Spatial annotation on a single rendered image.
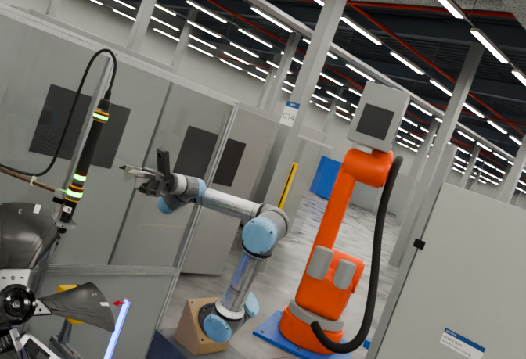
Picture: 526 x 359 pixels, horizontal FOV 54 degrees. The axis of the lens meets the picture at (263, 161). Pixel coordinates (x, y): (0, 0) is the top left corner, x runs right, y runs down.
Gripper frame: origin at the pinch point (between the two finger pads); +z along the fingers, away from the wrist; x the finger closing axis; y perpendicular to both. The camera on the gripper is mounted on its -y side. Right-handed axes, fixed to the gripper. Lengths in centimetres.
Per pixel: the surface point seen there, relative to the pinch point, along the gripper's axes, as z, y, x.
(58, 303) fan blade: 8.4, 47.4, -0.8
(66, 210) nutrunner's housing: 17.0, 16.2, -1.4
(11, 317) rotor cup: 27, 48, -7
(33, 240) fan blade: 17.1, 31.0, 10.6
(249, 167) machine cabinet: -377, 22, 265
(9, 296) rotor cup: 27, 42, -4
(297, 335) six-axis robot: -347, 152, 106
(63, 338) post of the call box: -19, 78, 27
